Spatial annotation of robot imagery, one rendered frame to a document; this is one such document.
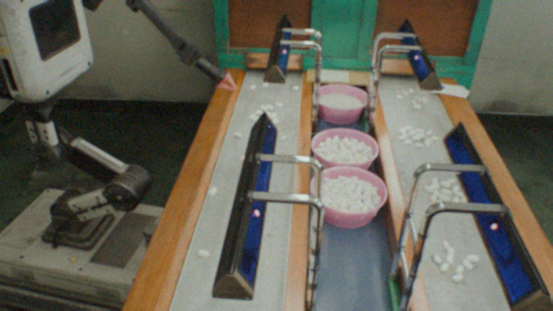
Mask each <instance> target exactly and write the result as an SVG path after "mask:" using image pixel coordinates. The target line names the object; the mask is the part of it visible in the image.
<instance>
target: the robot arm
mask: <svg viewBox="0 0 553 311"><path fill-rule="evenodd" d="M103 1H104V0H81V4H82V6H83V7H84V8H85V9H86V10H88V11H91V12H96V9H97V8H98V6H99V5H100V4H101V2H103ZM125 1H126V2H125V4H126V5H127V6H128V7H129V8H130V9H131V10H132V11H133V12H136V13H138V11H139V10H140V11H141V12H142V13H143V14H144V15H145V16H146V17H148V18H149V19H150V20H151V22H152V23H153V24H154V25H155V26H156V27H157V28H158V30H159V31H160V32H161V33H162V34H163V36H164V37H165V38H166V39H167V40H168V41H169V42H170V43H171V45H172V47H173V49H175V50H176V53H177V54H178V55H179V56H180V61H181V62H182V63H184V64H185V65H186V64H188V65H189V66H190V65H191V64H192V63H193V61H195V60H196V61H197V62H196V63H194V66H196V67H197V68H199V69H200V70H201V71H202V72H204V73H205V75H207V76H208V77H209V78H211V79H212V80H213V82H212V84H211V85H212V86H215V85H216V84H217V86H218V87H221V88H226V89H231V90H234V91H235V90H236V89H237V87H236V85H235V83H234V82H233V80H232V77H231V75H230V73H229V72H227V71H226V72H225V69H226V67H223V68H222V69H220V68H219V67H218V66H216V65H215V64H214V63H211V62H212V58H211V55H210V54H209V53H206V52H205V53H204V52H203V51H202V50H201V49H200V48H199V47H198V46H197V45H195V44H192V43H191V42H189V40H188V39H186V38H184V37H183V36H182V35H181V34H180V33H179V32H178V31H177V30H176V29H175V28H174V27H173V26H172V24H171V23H169V22H168V21H167V20H166V19H165V18H164V17H163V16H162V15H161V14H160V13H159V12H158V11H157V10H156V8H155V7H154V6H153V5H152V2H151V0H125ZM196 54H197V56H196ZM192 59H193V60H192ZM191 61H192V62H191ZM210 63H211V64H210ZM225 81H228V82H229V83H230V84H231V85H232V86H228V85H226V84H225Z"/></svg>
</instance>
